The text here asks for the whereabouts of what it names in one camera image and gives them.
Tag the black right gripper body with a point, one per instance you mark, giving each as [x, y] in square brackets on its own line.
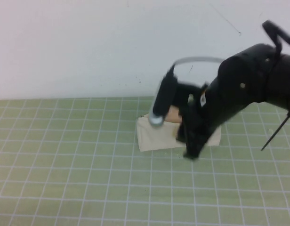
[206, 117]

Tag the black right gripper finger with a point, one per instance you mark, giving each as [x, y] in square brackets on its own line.
[193, 150]
[181, 135]

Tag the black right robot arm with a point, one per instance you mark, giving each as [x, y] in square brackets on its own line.
[248, 80]

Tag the cream fabric pencil case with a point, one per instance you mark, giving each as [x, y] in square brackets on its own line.
[156, 139]

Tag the green grid cutting mat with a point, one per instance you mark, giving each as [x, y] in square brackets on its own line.
[65, 164]

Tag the black wrist camera with lens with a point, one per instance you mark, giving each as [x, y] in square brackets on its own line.
[165, 99]

